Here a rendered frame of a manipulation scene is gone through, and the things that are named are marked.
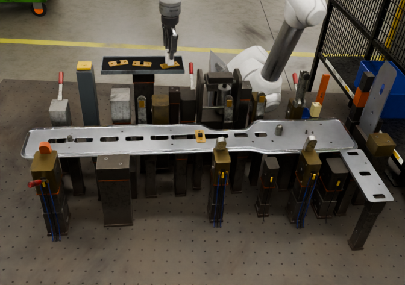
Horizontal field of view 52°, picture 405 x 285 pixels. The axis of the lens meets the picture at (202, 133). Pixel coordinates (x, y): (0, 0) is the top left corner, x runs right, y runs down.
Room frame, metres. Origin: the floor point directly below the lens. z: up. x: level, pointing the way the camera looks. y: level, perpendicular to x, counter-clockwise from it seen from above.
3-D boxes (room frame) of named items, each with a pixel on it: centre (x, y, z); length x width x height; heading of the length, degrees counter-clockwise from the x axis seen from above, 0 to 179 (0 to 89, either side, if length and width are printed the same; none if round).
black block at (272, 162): (1.22, -0.29, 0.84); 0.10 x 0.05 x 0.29; 10
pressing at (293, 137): (1.35, 0.03, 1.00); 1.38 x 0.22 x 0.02; 100
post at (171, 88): (1.55, 0.14, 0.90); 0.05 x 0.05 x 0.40; 10
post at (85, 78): (1.61, 0.55, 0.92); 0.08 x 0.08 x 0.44; 10
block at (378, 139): (1.35, -0.74, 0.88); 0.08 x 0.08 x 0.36; 10
